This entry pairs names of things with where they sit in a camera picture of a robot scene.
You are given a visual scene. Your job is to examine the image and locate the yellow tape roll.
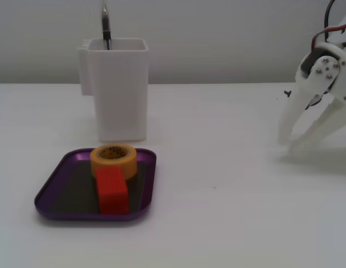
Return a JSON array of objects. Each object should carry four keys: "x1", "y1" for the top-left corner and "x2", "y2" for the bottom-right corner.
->
[{"x1": 90, "y1": 143, "x2": 138, "y2": 181}]

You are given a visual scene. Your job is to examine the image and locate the thick black cable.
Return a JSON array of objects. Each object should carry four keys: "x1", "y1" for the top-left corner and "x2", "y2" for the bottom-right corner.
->
[{"x1": 324, "y1": 0, "x2": 336, "y2": 37}]

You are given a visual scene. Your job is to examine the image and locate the red white servo wire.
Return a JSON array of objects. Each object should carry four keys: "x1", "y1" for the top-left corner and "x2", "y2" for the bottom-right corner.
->
[{"x1": 311, "y1": 22, "x2": 346, "y2": 54}]

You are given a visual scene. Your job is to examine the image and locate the white plastic pen holder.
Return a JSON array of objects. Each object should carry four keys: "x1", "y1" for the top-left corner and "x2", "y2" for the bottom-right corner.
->
[{"x1": 76, "y1": 38, "x2": 150, "y2": 142}]

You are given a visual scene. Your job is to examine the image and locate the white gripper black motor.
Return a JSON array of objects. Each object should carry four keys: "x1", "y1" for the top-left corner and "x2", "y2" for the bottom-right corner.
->
[{"x1": 277, "y1": 41, "x2": 346, "y2": 155}]

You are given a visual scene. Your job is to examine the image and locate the black clear ballpoint pen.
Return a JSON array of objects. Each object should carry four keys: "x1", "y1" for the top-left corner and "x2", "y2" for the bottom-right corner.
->
[{"x1": 100, "y1": 1, "x2": 112, "y2": 51}]

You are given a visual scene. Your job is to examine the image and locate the purple metal tray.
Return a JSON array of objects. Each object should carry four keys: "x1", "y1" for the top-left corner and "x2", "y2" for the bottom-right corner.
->
[{"x1": 34, "y1": 147, "x2": 157, "y2": 223}]

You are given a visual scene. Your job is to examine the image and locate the red cube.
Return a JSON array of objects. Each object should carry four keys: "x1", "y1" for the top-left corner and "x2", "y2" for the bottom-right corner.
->
[{"x1": 95, "y1": 166, "x2": 131, "y2": 215}]

